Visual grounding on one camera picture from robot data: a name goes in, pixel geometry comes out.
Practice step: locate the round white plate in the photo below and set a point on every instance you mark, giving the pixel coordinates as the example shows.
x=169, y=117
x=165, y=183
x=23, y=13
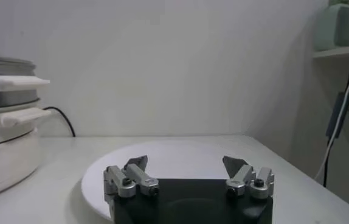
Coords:
x=177, y=158

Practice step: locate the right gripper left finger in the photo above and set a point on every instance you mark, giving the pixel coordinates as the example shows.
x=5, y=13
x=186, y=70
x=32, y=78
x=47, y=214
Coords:
x=132, y=182

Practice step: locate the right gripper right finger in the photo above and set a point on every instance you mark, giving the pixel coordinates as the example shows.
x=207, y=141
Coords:
x=247, y=178

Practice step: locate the stainless steel steamer basket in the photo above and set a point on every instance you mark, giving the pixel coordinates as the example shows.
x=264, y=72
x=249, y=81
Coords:
x=7, y=97

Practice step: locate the cream electric cooker base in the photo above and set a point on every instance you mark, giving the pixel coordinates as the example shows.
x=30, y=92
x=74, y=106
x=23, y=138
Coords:
x=7, y=158

